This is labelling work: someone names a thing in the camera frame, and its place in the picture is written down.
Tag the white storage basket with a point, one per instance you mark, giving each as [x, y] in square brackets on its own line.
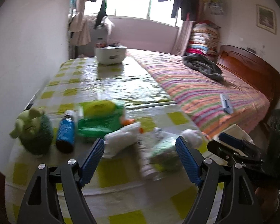
[110, 55]

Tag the person right hand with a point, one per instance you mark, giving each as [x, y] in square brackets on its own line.
[269, 200]

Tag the white plastic bag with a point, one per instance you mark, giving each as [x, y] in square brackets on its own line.
[164, 156]

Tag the cream plastic trash bin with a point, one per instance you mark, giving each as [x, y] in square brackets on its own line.
[235, 131]

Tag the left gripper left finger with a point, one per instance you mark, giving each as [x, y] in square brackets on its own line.
[40, 202]

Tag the light blue folded case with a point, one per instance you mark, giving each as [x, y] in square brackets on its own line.
[226, 104]

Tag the checkered plastic tablecloth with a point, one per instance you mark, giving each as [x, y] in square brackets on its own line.
[106, 98]

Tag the blue bottle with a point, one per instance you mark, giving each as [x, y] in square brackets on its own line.
[66, 133]

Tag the bed with striped sheet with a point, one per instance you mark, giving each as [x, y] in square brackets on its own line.
[199, 96]

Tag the stack of folded quilts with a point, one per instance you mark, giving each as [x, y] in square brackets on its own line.
[204, 39]

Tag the wooden headboard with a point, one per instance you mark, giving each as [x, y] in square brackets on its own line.
[253, 70]

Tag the green broccoli plush toy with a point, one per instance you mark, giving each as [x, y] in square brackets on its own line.
[34, 130]

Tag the white tissue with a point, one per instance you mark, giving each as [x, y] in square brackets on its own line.
[121, 139]

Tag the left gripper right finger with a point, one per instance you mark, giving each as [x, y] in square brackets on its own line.
[238, 204]

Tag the white pill bottle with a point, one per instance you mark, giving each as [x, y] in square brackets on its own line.
[147, 170]

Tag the dark grey blanket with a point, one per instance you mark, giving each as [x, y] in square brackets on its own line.
[203, 65]

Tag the right pink curtain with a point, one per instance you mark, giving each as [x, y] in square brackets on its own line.
[182, 38]

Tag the black hanging garment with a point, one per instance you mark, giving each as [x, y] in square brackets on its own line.
[101, 14]

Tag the white air cooler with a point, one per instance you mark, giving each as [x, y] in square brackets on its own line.
[101, 33]

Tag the orange peel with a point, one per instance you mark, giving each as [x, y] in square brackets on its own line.
[131, 121]

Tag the framed wall picture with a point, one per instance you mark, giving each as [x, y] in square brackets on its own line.
[266, 19]

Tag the green tissue pack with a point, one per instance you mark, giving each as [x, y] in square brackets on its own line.
[100, 117]

